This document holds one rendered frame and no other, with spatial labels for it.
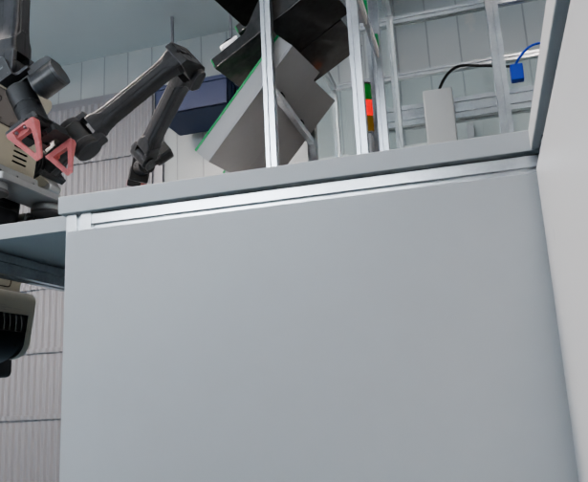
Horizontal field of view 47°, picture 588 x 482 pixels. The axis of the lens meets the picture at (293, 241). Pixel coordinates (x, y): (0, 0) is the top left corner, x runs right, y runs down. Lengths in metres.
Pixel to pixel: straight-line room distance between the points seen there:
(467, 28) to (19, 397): 3.91
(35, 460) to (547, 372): 4.44
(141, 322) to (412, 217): 0.43
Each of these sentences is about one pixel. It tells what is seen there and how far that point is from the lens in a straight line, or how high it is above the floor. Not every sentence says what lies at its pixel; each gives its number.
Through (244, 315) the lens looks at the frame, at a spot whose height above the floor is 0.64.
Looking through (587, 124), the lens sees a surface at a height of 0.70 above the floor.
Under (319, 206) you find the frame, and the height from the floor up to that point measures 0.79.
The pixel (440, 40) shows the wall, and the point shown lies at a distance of 4.64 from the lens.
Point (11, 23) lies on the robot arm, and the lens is 1.60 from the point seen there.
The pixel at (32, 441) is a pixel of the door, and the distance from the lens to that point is 5.11.
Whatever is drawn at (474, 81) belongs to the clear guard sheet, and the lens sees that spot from 3.29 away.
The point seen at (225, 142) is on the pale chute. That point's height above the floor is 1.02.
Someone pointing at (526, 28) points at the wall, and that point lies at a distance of 4.64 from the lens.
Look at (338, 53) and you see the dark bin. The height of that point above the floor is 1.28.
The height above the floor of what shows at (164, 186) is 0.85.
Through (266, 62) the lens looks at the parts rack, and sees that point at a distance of 1.34.
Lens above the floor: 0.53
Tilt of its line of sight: 13 degrees up
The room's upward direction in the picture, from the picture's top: 3 degrees counter-clockwise
